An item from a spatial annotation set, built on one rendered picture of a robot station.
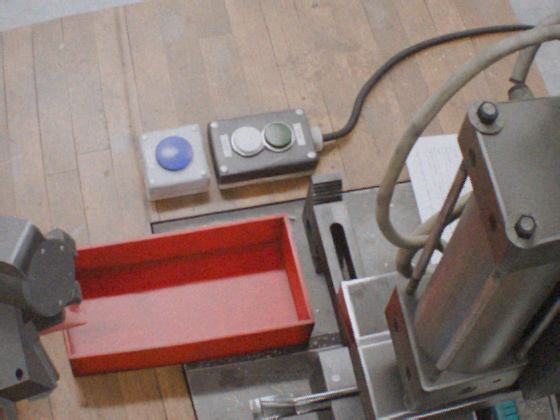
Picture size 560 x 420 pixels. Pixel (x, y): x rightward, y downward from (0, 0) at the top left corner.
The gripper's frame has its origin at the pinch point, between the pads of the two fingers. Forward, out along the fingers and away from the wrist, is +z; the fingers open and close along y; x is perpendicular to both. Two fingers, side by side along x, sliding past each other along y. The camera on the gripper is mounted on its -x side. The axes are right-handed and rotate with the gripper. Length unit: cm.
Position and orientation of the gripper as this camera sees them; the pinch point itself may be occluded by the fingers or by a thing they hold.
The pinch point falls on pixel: (79, 314)
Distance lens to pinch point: 102.5
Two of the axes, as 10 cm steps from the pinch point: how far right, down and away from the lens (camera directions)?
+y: 8.8, -3.9, -2.7
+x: -2.4, -8.6, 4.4
